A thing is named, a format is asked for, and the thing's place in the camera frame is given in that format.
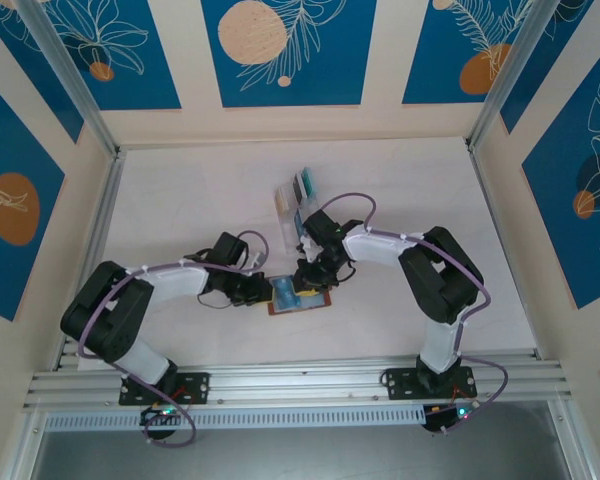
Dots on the brown leather card holder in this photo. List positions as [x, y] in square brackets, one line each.
[321, 301]

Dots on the light blue VIP card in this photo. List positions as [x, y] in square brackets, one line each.
[284, 296]

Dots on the blue credit card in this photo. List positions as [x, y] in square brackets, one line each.
[298, 220]

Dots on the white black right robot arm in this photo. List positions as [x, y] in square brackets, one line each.
[380, 247]

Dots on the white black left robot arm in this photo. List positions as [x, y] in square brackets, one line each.
[175, 285]

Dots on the clear acrylic card stand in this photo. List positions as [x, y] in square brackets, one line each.
[287, 235]

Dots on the teal credit card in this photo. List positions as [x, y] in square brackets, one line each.
[308, 181]

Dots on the black controller board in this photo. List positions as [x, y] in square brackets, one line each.
[437, 419]
[152, 416]

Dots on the grey metal panel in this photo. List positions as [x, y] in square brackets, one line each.
[300, 455]

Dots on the long aluminium frame rail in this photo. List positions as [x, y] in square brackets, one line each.
[300, 382]

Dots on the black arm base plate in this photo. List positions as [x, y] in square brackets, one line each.
[397, 382]
[200, 387]

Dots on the aluminium side rail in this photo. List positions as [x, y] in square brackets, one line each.
[495, 225]
[97, 240]

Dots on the blue floral wall poster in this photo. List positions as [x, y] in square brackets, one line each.
[145, 75]
[555, 200]
[540, 75]
[40, 85]
[430, 50]
[330, 75]
[10, 150]

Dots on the aluminium frame leg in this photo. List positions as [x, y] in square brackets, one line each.
[30, 450]
[570, 450]

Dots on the aluminium frame post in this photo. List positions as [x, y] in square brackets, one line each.
[65, 65]
[510, 65]

